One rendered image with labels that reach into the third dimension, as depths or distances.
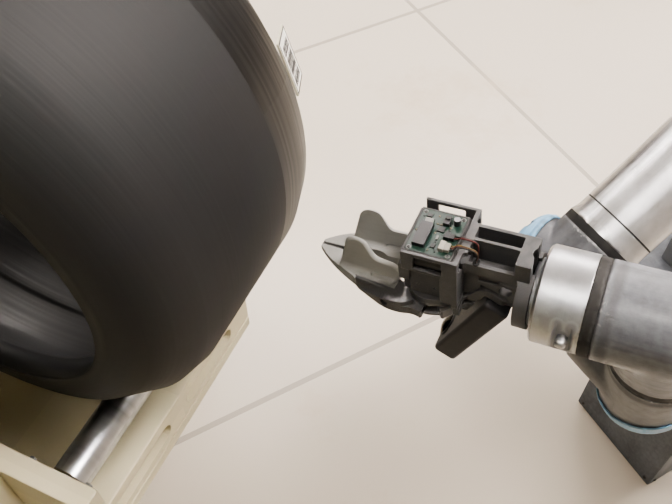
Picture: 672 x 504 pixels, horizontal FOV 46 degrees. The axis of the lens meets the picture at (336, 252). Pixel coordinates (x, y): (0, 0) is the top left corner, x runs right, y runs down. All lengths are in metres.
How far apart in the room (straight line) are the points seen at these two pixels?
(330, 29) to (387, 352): 1.39
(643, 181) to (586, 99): 2.03
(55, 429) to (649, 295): 0.78
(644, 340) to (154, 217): 0.40
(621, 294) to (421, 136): 1.97
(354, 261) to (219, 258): 0.13
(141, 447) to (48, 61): 0.56
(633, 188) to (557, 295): 0.19
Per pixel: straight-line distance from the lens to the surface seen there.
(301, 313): 2.14
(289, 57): 0.80
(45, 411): 1.16
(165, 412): 1.05
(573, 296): 0.68
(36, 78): 0.61
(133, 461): 1.03
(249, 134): 0.72
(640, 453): 1.99
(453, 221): 0.71
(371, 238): 0.77
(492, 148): 2.60
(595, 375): 0.81
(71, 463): 0.98
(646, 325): 0.68
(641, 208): 0.82
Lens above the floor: 1.78
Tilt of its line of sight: 52 degrees down
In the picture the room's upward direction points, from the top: straight up
